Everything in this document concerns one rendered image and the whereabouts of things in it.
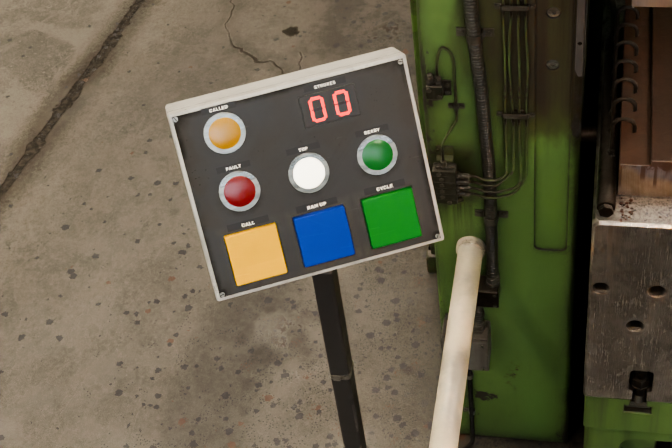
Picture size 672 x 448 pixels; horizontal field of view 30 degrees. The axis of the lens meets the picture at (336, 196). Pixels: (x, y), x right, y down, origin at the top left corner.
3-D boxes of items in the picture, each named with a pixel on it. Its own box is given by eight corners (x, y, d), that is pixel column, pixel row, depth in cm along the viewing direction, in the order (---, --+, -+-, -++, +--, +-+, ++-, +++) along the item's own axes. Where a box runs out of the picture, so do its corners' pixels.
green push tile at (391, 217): (423, 236, 180) (412, 187, 178) (372, 249, 179) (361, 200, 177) (420, 233, 181) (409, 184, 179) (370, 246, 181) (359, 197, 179)
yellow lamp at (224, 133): (241, 153, 172) (235, 129, 169) (208, 151, 173) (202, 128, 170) (246, 137, 174) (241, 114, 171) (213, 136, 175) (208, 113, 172)
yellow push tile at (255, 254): (288, 273, 177) (276, 223, 175) (237, 287, 177) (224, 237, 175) (286, 269, 179) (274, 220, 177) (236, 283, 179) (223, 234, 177)
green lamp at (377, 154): (393, 174, 177) (390, 152, 173) (360, 172, 177) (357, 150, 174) (396, 158, 179) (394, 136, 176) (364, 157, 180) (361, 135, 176)
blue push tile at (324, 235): (355, 254, 178) (344, 205, 176) (305, 268, 178) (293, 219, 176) (353, 251, 180) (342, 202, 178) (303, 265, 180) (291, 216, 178)
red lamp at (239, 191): (255, 210, 174) (250, 189, 171) (223, 209, 175) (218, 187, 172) (260, 194, 177) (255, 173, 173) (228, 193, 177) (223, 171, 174)
